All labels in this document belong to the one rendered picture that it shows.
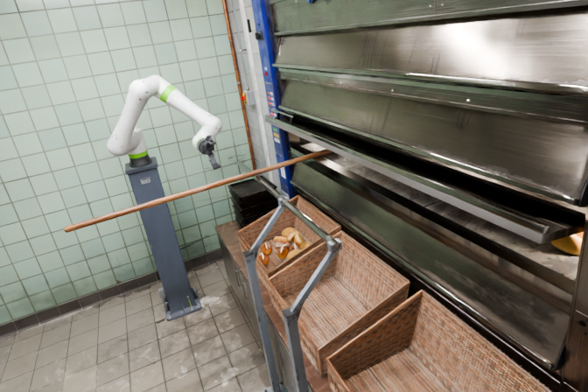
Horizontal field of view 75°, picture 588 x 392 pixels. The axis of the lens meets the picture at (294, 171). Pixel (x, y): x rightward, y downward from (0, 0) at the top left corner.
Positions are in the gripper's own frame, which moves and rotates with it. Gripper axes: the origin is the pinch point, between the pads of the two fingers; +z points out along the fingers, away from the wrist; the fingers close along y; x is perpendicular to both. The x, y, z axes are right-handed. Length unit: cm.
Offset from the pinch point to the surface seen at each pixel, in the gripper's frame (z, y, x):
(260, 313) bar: 46, 73, 4
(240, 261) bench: -10, 75, -3
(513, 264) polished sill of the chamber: 137, 15, -54
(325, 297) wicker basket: 53, 74, -30
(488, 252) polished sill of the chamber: 129, 16, -54
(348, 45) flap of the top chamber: 54, -49, -56
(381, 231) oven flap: 72, 34, -54
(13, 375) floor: -65, 133, 152
